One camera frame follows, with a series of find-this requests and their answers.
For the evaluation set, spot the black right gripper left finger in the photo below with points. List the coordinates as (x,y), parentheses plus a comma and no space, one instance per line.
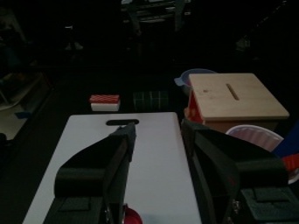
(93,180)

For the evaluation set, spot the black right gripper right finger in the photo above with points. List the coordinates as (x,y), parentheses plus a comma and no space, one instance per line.
(226,175)

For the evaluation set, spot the wooden box with drawer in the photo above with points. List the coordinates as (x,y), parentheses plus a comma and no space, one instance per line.
(238,99)

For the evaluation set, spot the pale blue plastic bowl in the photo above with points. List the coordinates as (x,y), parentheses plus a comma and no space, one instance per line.
(185,76)

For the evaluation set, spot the ribbed plastic utensil cup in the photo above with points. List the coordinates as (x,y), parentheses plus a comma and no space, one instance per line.
(255,137)

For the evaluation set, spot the white cutting board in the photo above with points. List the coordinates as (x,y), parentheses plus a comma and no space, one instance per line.
(159,175)

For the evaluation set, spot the red plastic utensil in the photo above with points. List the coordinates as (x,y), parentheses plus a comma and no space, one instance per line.
(291,162)

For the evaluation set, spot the blue plastic utensil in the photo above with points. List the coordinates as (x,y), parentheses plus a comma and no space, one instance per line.
(290,143)

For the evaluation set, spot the red and white block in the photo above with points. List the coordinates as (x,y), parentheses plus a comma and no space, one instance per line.
(104,102)

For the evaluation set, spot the metal frame rack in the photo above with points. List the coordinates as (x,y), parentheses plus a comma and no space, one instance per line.
(155,13)

